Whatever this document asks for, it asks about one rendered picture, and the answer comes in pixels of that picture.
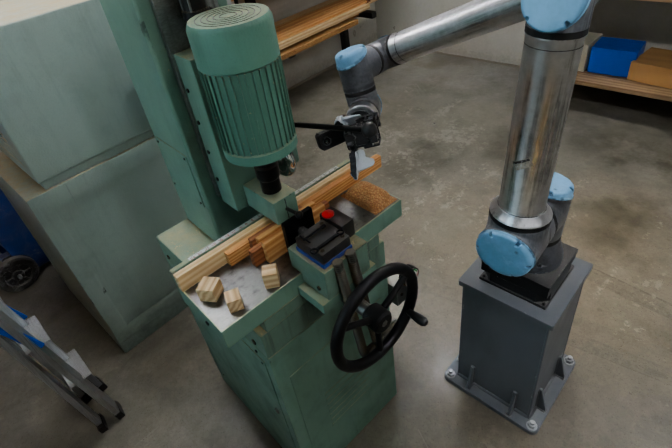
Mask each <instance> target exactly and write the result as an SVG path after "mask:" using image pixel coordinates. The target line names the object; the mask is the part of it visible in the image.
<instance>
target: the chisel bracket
mask: <svg viewBox="0 0 672 448"><path fill-rule="evenodd" d="M281 185H282V189H281V190H280V191H279V192H278V193H276V194H272V195H267V194H264V193H263V192H262V189H261V185H260V182H259V180H258V179H257V177H255V178H254V179H252V180H250V181H248V182H247V183H245V184H243V188H244V192H245V195H246V198H247V202H248V205H249V206H251V207H252V208H254V209H255V210H257V211H258V212H260V213H261V214H263V215H264V216H266V217H267V218H269V219H270V220H272V221H273V222H274V223H276V224H277V225H280V224H281V223H283V222H284V221H286V220H287V219H289V218H290V217H292V216H294V214H292V213H290V212H288V211H286V210H285V208H286V207H289V208H291V209H293V210H295V211H299V209H298V204H297V200H296V195H295V192H294V191H293V190H292V189H290V188H288V187H286V186H285V185H283V184H281Z"/></svg>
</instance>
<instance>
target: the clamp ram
mask: <svg viewBox="0 0 672 448"><path fill-rule="evenodd" d="M301 212H302V213H303V217H302V218H301V219H297V218H296V217H295V215H294V216H292V217H290V218H289V219H287V220H286V221H284V222H283V223H281V227H282V231H283V234H284V238H285V242H286V246H287V250H288V248H289V247H290V246H291V245H293V244H294V243H296V240H295V238H296V237H297V236H298V235H300V234H301V233H303V232H304V231H306V230H307V229H309V228H310V227H312V226H313V225H314V224H315V222H314V217H313V212H312V208H311V207H309V206H307V207H306V208H304V209H303V210H301Z"/></svg>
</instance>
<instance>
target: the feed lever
mask: <svg viewBox="0 0 672 448"><path fill-rule="evenodd" d="M294 124H295V127H297V128H309V129H322V130H334V131H347V132H359V133H362V134H363V136H364V137H366V138H372V137H374V136H375V135H376V134H377V126H376V125H375V124H374V123H373V122H366V123H365V124H363V126H349V125H334V124H318V123H303V122H294Z"/></svg>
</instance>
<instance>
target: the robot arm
mask: <svg viewBox="0 0 672 448"><path fill-rule="evenodd" d="M600 1H601V0H473V1H471V2H468V3H466V4H464V5H461V6H459V7H456V8H454V9H452V10H449V11H447V12H444V13H442V14H440V15H437V16H435V17H433V18H430V19H428V20H425V21H423V22H421V23H418V24H416V25H413V26H411V27H409V28H406V29H404V30H401V31H399V32H395V33H392V34H390V35H385V36H382V37H380V38H379V39H378V40H376V41H373V42H371V43H369V44H367V45H363V44H358V45H354V46H351V47H348V48H346V49H344V50H342V51H340V52H339V53H337V55H336V56H335V61H336V68H337V70H338V72H339V76H340V79H341V83H342V86H343V90H344V93H345V97H346V101H347V104H348V108H349V109H348V112H347V114H346V115H340V116H337V117H336V119H335V122H334V124H335V125H349V126H363V124H365V123H366V122H373V123H374V124H375V125H376V126H377V129H378V130H377V134H376V135H375V136H374V137H372V138H366V137H364V136H363V134H362V133H359V132H347V131H334V130H323V131H321V132H318V133H316V135H315V138H316V141H317V144H318V147H319V148H320V149H321V150H323V151H326V150H328V149H330V148H332V147H334V146H337V145H339V144H341V143H343V142H346V145H347V148H348V150H349V151H350V150H351V153H349V158H350V170H351V172H350V174H351V176H352V177H353V178H354V180H358V175H359V172H361V171H363V170H365V169H367V168H369V167H371V166H373V165H374V163H375V161H374V159H373V158H369V157H366V156H365V151H364V150H361V149H360V150H358V148H360V147H364V148H365V149H366V148H370V147H375V146H379V145H380V142H381V135H380V131H379V126H381V122H380V119H379V117H380V114H381V112H382V102H381V99H380V97H379V95H378V94H377V90H376V86H375V82H374V78H373V77H375V76H377V75H379V74H380V73H382V72H384V71H386V70H388V69H390V68H393V67H395V66H398V65H401V64H404V63H406V62H407V61H410V60H413V59H416V58H419V57H421V56H424V55H427V54H430V53H433V52H436V51H439V50H442V49H444V48H447V47H450V46H453V45H456V44H459V43H462V42H464V41H467V40H470V39H473V38H476V37H479V36H482V35H485V34H487V33H490V32H493V31H496V30H499V29H502V28H505V27H507V26H510V25H513V24H516V23H519V22H522V21H525V20H526V23H525V30H524V33H525V39H524V45H523V51H522V57H521V64H520V70H519V76H518V82H517V89H516V95H515V101H514V108H513V114H512V120H511V126H510V133H509V139H508V145H507V151H506V158H505V164H504V170H503V176H502V183H501V189H500V195H498V196H496V197H495V198H494V199H493V200H492V201H491V203H490V207H489V214H488V221H487V225H486V227H485V229H484V230H483V231H482V232H481V233H480V234H479V236H478V238H477V240H476V250H477V253H478V255H479V257H480V258H481V260H482V261H483V262H484V263H485V264H486V265H488V266H489V268H491V269H492V270H494V271H496V272H498V273H500V274H502V275H506V276H514V277H519V276H523V275H525V274H527V273H531V274H544V273H549V272H552V271H554V270H556V269H557V268H558V267H559V266H560V265H561V263H562V259H563V255H564V251H563V246H562V241H561V236H562V233H563V229H564V226H565V222H566V219H567V215H568V212H569V209H570V205H571V202H572V199H573V197H574V195H573V193H574V185H573V183H572V182H571V181H570V180H569V179H568V178H566V177H564V176H563V175H561V174H559V173H556V172H554V170H555V166H556V162H557V157H558V153H559V149H560V144H561V140H562V136H563V132H564V127H565V123H566V119H567V114H568V110H569V106H570V101H571V97H572V93H573V89H574V84H575V80H576V76H577V71H578V67H579V63H580V59H581V54H582V50H583V46H584V41H585V38H586V36H587V35H588V31H589V27H590V23H591V19H592V15H593V10H594V7H595V5H597V4H598V3H599V2H600ZM378 141H379V143H376V142H378ZM374 143H376V144H374Z"/></svg>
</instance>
